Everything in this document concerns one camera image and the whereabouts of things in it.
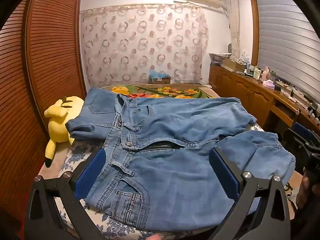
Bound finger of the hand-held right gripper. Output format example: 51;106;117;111
284;122;320;155

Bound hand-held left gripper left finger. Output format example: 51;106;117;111
24;148;113;240

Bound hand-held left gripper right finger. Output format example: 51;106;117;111
209;147;292;240

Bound blue denim pants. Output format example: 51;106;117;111
65;88;296;232

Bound person's right hand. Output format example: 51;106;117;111
296;175;312;205

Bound blue floral white bed sheet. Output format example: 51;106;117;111
37;125;303;240

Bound white power strip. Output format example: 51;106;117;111
275;80;305;98

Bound yellow plush toy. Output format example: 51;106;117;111
44;95;85;168

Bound wooden sideboard cabinet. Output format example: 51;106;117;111
209;64;320;135

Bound grey window blind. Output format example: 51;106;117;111
254;0;320;103

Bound open flat cardboard box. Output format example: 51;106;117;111
221;59;247;72

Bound yellow flower print blanket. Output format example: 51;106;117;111
100;84;220;99

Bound white basket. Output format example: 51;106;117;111
209;52;232;63

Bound cardboard box with blue cloth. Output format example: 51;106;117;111
149;70;172;85

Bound beige side curtain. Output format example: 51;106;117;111
224;0;241;62

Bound wooden louvered wardrobe door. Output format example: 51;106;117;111
0;0;87;220

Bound ring pattern sheer curtain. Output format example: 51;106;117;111
79;4;209;88

